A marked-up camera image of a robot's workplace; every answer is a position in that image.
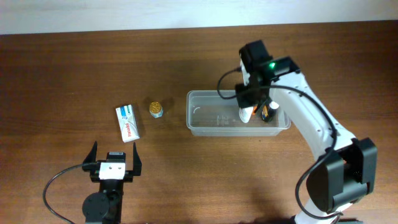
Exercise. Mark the orange tube white cap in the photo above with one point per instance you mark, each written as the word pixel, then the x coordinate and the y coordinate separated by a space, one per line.
pixel 254 110

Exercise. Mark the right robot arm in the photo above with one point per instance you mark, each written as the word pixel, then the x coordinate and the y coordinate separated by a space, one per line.
pixel 345 167

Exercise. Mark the white Panadol box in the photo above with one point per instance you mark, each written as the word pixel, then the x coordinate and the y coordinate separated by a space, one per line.
pixel 127 123

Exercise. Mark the white spray bottle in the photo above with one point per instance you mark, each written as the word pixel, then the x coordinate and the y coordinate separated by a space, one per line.
pixel 246 113

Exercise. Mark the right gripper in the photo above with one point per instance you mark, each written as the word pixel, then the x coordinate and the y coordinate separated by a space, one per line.
pixel 243 101

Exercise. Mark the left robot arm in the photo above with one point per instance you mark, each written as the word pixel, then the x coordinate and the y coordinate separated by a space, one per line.
pixel 105 205

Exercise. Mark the gold-lid balm jar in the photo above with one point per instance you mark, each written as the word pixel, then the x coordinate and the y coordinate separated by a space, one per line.
pixel 156 109

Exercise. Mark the dark brown syrup bottle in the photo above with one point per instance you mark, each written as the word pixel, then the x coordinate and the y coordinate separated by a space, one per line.
pixel 269 110

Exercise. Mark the clear plastic container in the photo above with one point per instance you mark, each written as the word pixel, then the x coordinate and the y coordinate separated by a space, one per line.
pixel 210 115

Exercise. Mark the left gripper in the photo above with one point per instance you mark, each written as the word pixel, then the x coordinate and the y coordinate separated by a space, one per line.
pixel 89 165

